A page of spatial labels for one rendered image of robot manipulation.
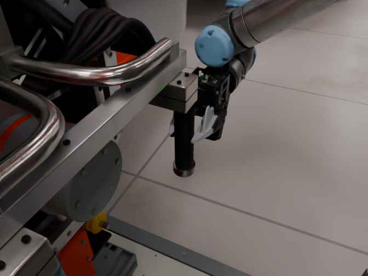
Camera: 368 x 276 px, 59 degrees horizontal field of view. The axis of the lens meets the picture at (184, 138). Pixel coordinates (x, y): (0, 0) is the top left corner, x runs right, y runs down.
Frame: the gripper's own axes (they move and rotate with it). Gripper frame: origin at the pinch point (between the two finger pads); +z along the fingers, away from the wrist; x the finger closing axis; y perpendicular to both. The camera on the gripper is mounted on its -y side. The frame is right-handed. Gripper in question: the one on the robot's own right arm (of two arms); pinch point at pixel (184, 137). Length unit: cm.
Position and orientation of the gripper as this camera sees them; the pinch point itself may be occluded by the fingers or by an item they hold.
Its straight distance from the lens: 59.7
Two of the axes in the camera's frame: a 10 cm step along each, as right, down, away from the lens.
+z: -4.3, 5.7, -7.0
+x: 9.0, 2.7, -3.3
